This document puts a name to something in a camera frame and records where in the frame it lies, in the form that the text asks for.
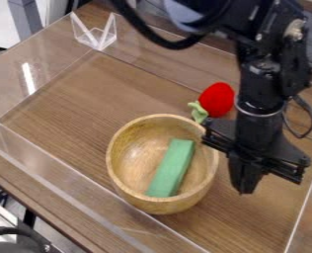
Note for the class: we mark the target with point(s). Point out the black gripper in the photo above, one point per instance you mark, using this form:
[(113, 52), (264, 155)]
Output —
[(256, 147)]

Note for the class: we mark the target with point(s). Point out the green rectangular stick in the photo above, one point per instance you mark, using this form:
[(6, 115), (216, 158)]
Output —
[(172, 169)]

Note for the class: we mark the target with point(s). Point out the brown wooden bowl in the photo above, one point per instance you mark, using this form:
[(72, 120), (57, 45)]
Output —
[(134, 153)]

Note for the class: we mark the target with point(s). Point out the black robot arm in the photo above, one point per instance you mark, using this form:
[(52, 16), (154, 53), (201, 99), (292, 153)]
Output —
[(271, 33)]

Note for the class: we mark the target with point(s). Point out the red toy strawberry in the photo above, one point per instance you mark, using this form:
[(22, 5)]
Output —
[(215, 102)]

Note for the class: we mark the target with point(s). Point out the black device at corner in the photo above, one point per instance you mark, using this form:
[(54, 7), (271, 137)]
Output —
[(22, 240)]

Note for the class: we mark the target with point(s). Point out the clear acrylic front wall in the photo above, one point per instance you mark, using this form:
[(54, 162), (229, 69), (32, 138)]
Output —
[(81, 208)]

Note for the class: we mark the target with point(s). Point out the clear acrylic corner bracket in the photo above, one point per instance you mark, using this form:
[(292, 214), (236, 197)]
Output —
[(96, 38)]

